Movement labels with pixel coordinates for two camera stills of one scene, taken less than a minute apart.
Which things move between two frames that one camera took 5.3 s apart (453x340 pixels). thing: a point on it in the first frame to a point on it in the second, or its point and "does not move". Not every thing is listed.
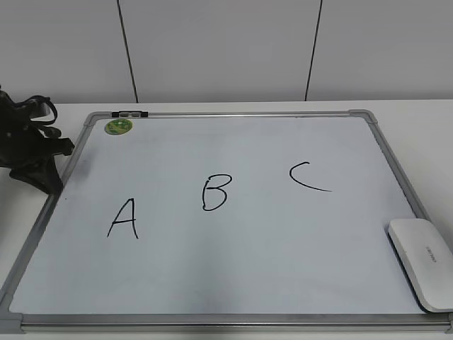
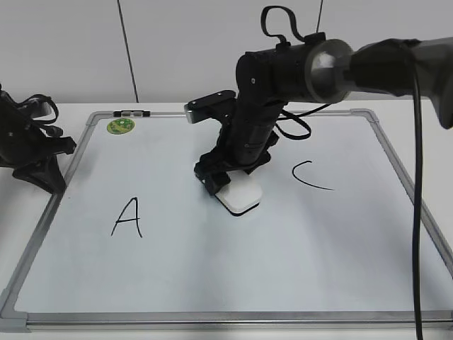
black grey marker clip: x=129 y=114 does not move
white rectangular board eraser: x=427 y=261 to x=241 y=194
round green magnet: x=118 y=126 does not move
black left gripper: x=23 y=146 does not move
